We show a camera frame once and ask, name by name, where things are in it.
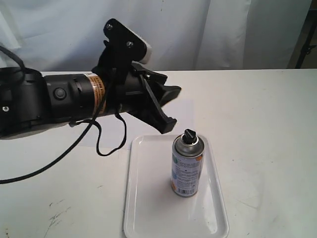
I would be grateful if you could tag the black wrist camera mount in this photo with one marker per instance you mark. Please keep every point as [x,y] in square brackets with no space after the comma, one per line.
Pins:
[123,46]

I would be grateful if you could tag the white paper sheet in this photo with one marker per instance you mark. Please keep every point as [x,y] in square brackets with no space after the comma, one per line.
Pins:
[113,129]

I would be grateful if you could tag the silver spray can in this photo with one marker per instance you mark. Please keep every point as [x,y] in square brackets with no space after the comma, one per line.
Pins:
[187,162]

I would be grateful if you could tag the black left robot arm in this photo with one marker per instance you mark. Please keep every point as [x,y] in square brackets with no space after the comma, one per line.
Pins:
[31,103]

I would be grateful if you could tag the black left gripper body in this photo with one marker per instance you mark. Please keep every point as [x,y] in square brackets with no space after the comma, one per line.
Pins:
[128,97]

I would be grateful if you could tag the white plastic tray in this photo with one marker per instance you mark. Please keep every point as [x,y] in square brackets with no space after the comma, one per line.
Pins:
[154,210]

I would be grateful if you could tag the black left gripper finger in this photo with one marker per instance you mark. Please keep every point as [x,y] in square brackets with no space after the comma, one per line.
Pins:
[152,113]
[165,94]

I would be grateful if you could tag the white backdrop cloth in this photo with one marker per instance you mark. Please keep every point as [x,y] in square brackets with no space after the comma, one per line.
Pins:
[67,35]

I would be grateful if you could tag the dark metal stand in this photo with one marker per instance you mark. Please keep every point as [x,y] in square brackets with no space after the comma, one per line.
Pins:
[308,52]

